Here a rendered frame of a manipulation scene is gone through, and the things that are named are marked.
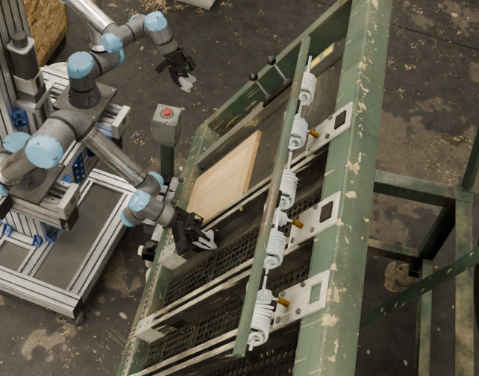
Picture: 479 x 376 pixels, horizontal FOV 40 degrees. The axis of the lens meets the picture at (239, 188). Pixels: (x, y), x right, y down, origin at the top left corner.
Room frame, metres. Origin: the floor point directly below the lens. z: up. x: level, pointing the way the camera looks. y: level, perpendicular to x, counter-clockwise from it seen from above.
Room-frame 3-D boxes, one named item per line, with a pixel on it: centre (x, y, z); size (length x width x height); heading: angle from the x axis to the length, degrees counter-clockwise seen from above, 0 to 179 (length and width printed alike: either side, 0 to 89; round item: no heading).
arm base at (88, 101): (2.06, 0.77, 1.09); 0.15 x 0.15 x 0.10
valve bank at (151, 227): (1.69, 0.37, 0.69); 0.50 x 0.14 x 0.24; 175
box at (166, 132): (2.13, 0.40, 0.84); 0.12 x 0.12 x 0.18; 85
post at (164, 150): (2.13, 0.40, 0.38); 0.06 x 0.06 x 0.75; 85
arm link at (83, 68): (2.07, 0.76, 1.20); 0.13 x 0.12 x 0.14; 141
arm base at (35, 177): (1.58, 0.89, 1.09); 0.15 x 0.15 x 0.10
